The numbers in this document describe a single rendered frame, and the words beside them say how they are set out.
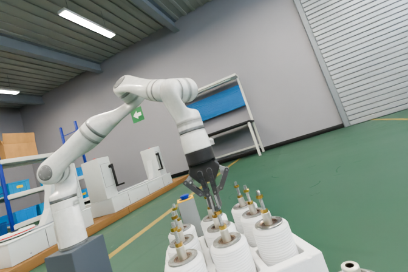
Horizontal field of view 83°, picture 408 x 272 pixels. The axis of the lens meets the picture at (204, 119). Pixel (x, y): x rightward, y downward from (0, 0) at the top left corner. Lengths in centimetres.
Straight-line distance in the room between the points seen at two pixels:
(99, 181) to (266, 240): 287
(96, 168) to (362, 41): 533
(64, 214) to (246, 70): 519
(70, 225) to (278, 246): 72
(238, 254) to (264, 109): 508
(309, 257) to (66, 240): 79
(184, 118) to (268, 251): 39
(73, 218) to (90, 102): 720
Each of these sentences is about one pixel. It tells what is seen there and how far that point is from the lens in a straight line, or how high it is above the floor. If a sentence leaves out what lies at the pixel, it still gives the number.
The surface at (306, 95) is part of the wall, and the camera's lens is 560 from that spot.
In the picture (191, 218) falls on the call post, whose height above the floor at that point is 24.
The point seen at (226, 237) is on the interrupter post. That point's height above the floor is 26.
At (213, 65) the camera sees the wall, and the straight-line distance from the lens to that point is 602.
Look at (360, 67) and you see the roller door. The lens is 571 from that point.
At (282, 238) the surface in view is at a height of 22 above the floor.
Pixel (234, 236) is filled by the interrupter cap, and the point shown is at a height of 25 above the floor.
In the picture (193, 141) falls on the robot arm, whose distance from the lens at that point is 59.
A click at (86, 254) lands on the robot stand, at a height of 27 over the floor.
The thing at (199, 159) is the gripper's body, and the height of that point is 47.
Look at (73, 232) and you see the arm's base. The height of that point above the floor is 35.
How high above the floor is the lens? 49
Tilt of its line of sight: 7 degrees up
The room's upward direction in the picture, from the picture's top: 18 degrees counter-clockwise
